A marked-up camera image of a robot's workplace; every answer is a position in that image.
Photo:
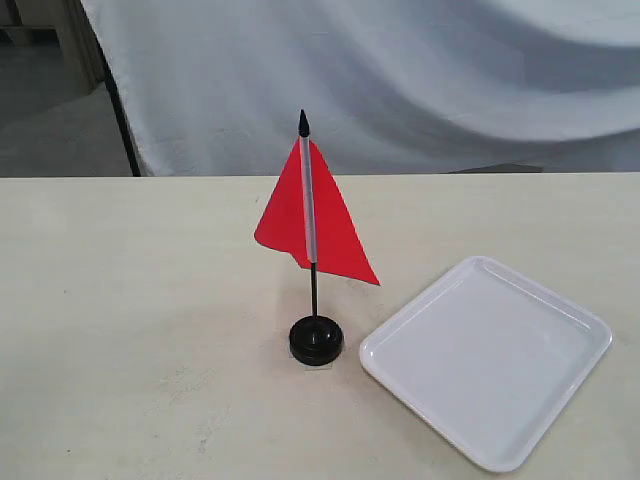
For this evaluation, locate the red flag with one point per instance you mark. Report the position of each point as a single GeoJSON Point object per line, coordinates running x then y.
{"type": "Point", "coordinates": [307, 217]}

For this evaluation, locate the black round flag base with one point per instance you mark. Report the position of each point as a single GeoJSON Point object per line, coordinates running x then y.
{"type": "Point", "coordinates": [316, 340]}

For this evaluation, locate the white backdrop cloth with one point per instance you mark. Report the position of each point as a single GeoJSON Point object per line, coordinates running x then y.
{"type": "Point", "coordinates": [217, 87]}

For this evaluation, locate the white square plastic tray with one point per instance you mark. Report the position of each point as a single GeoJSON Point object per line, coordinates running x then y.
{"type": "Point", "coordinates": [488, 358]}

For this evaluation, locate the black backdrop stand pole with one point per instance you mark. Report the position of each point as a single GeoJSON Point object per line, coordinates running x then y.
{"type": "Point", "coordinates": [121, 120]}

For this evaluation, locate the wooden furniture in background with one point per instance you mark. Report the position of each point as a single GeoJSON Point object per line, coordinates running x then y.
{"type": "Point", "coordinates": [23, 21]}

